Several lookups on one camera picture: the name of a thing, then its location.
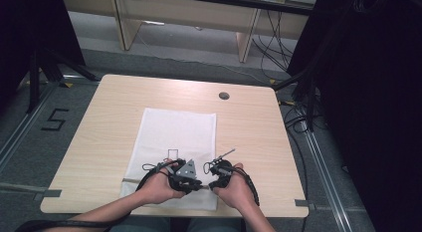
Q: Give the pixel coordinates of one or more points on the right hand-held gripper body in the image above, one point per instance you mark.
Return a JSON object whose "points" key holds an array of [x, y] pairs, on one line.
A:
{"points": [[221, 170]]}

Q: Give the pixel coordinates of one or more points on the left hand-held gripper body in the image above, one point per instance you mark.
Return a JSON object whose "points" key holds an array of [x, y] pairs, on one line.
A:
{"points": [[185, 174]]}

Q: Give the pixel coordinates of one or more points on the white mesh laundry bag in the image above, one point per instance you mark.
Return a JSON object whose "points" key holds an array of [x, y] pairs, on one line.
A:
{"points": [[175, 129]]}

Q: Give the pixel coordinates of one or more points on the person's right hand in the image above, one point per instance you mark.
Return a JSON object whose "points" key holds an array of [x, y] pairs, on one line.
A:
{"points": [[234, 188]]}

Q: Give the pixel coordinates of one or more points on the person's left hand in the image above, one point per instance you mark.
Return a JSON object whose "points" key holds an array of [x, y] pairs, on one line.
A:
{"points": [[159, 187]]}

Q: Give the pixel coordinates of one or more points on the person's grey pants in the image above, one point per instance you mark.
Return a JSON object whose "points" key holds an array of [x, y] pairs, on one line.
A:
{"points": [[212, 225]]}

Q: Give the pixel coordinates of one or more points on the grey tape strip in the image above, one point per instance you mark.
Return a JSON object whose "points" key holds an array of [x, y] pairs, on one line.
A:
{"points": [[49, 193], [303, 203]]}

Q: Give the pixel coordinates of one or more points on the black metal stand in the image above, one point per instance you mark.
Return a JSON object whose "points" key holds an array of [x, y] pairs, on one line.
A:
{"points": [[310, 102], [34, 82]]}

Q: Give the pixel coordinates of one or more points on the light wooden desk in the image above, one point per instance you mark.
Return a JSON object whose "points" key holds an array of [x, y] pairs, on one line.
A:
{"points": [[185, 16]]}

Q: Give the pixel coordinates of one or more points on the black curtain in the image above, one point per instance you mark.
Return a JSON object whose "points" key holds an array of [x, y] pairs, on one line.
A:
{"points": [[30, 23], [371, 92]]}

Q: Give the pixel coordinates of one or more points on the metal floor rail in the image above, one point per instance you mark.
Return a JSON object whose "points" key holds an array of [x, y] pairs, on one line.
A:
{"points": [[326, 179], [20, 129]]}

